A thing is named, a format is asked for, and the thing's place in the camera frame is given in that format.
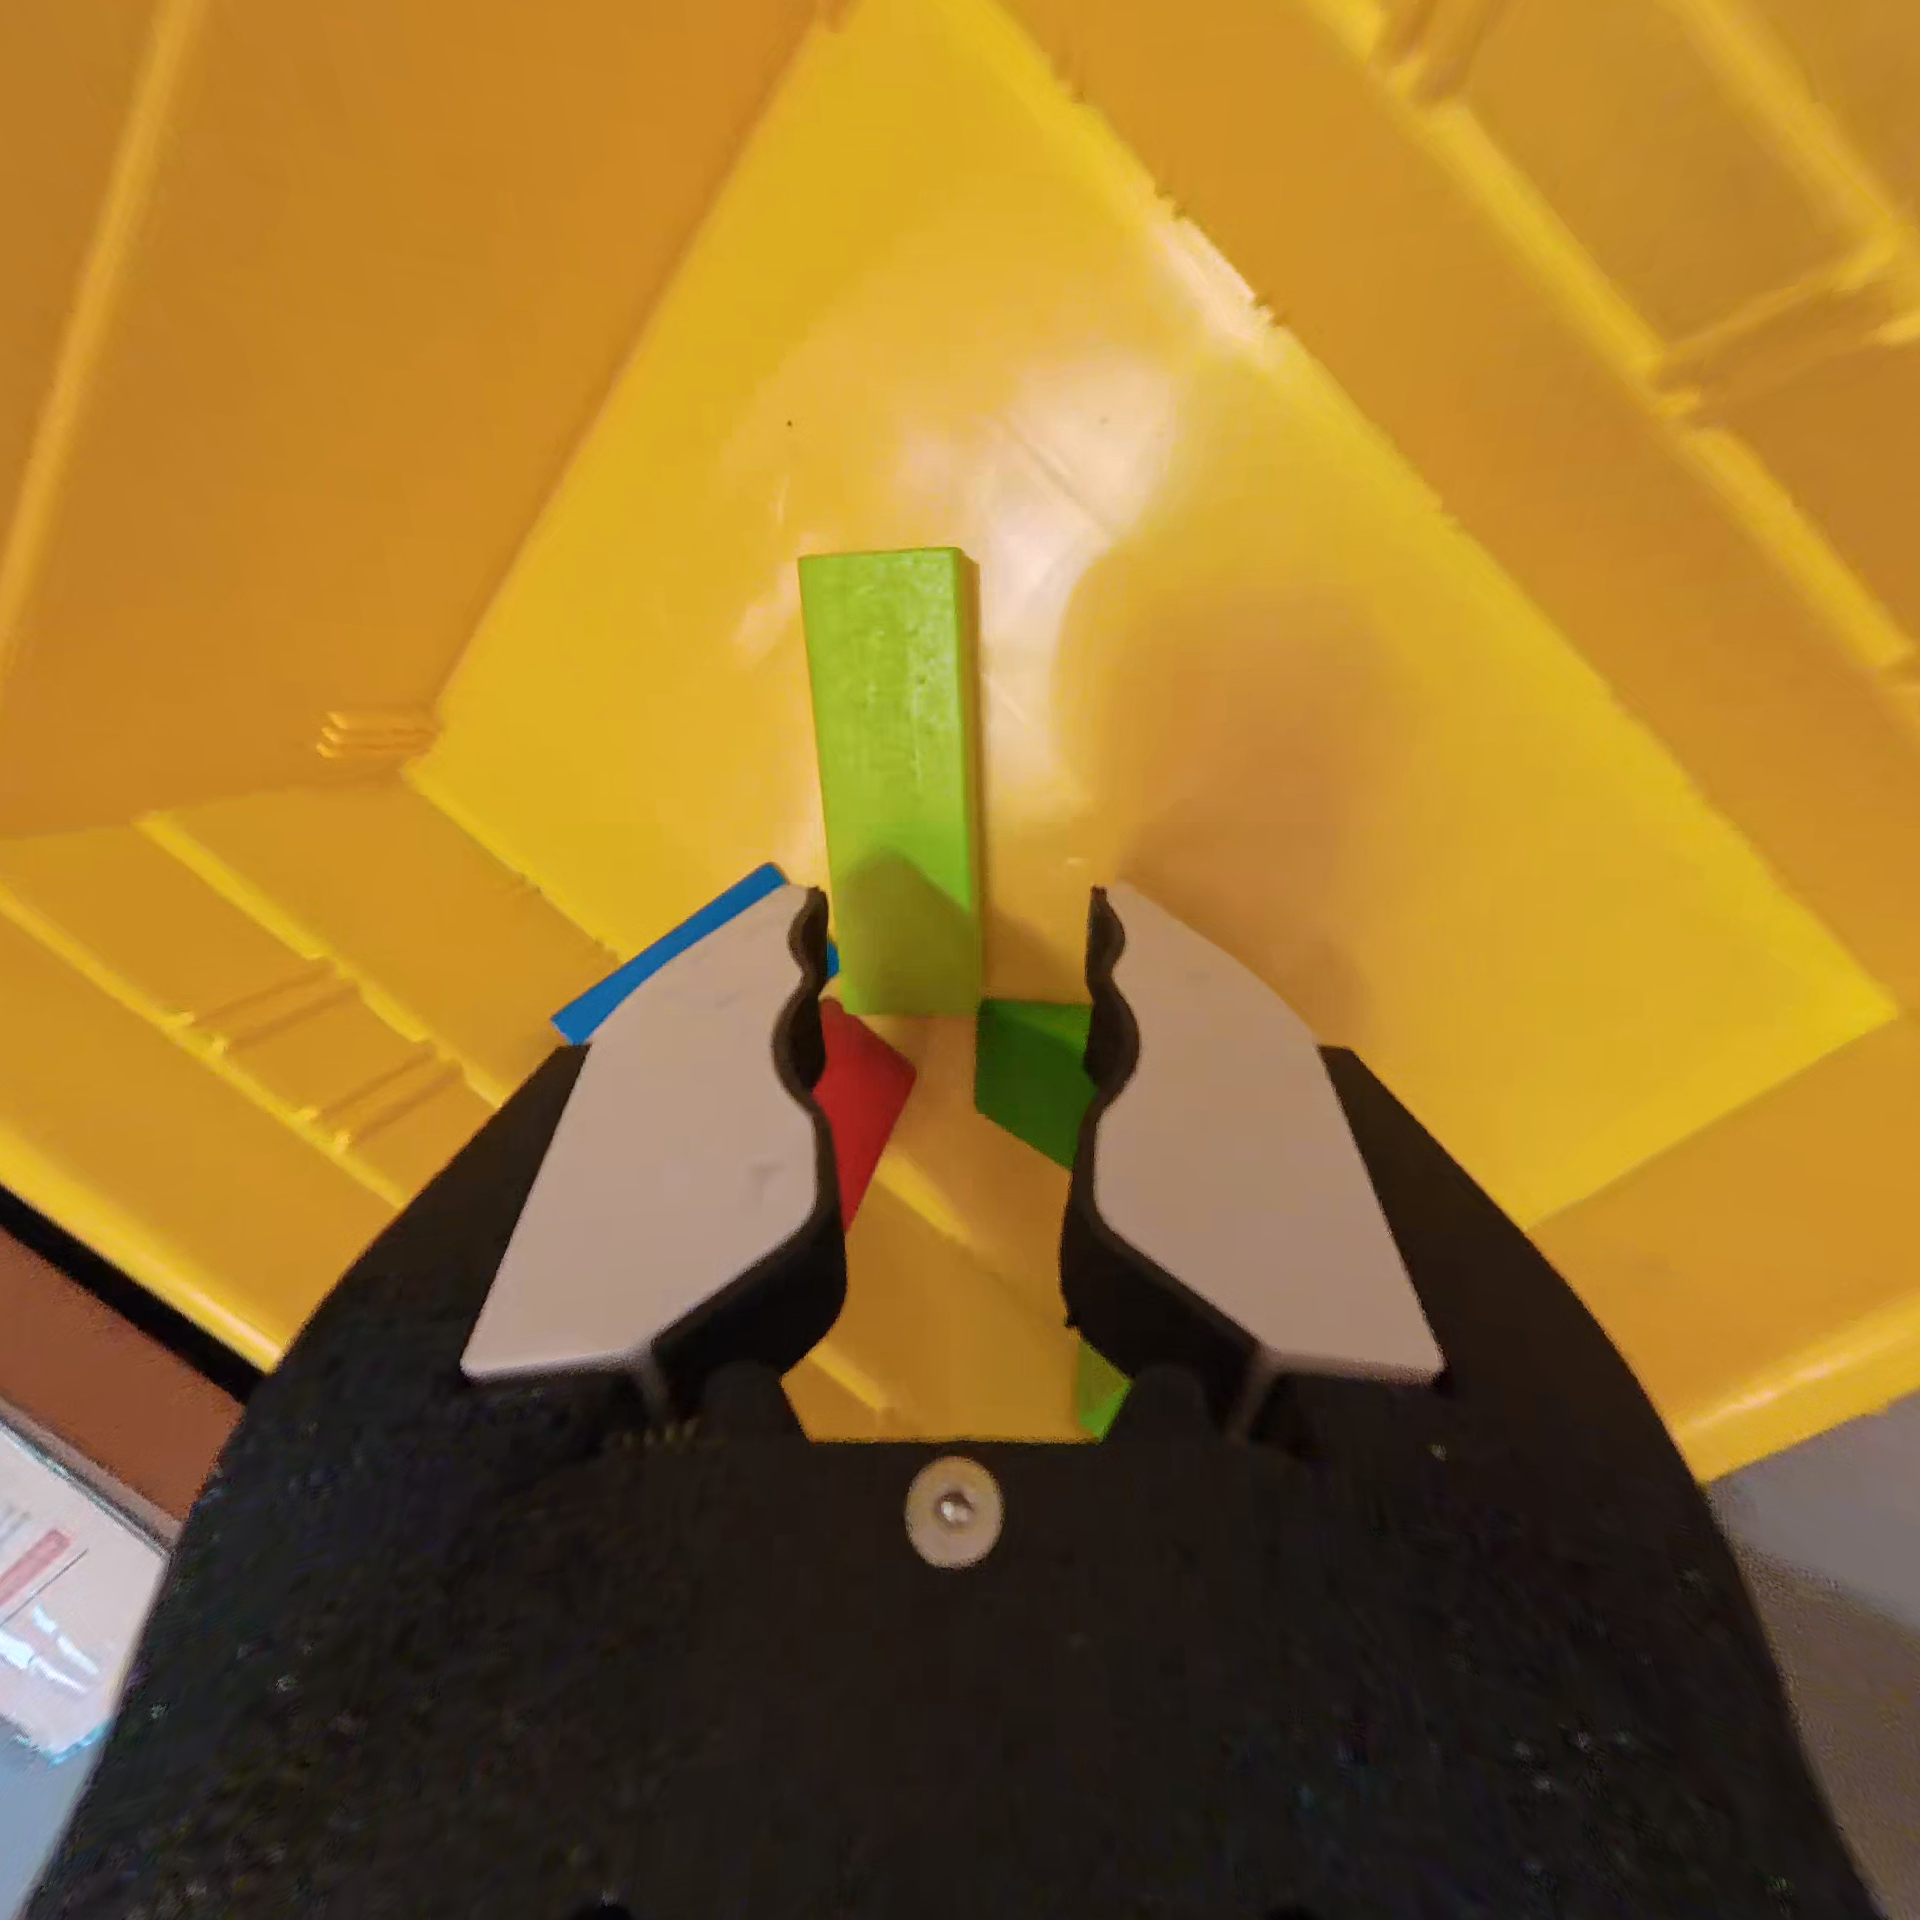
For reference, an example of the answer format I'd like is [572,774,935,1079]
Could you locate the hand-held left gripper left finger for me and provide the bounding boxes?
[459,883,850,1422]

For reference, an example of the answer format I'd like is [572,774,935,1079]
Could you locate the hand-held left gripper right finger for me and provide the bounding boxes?
[1058,883,1447,1440]

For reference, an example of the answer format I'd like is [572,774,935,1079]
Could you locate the light green wooden block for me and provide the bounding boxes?
[795,547,986,1016]

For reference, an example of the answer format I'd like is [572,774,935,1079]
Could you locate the yellow plastic bin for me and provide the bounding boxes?
[0,0,1920,1488]

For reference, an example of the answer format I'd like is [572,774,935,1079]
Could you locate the red wooden block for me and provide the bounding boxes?
[808,997,918,1235]

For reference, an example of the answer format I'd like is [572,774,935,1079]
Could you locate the blue wooden block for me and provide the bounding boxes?
[550,862,842,1047]

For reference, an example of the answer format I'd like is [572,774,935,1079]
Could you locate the dark green wooden block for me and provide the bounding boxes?
[973,999,1133,1443]

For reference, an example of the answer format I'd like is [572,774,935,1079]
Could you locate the white printed paper sheet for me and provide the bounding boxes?
[0,1410,170,1764]

